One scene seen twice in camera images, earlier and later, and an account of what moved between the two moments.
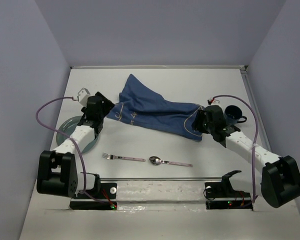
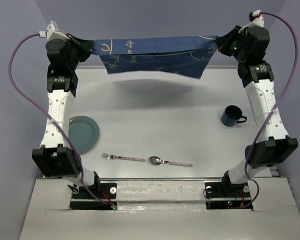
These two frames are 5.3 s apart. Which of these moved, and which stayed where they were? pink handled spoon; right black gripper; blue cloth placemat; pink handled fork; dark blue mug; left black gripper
Moved: blue cloth placemat; left black gripper; right black gripper
Stayed: dark blue mug; pink handled spoon; pink handled fork
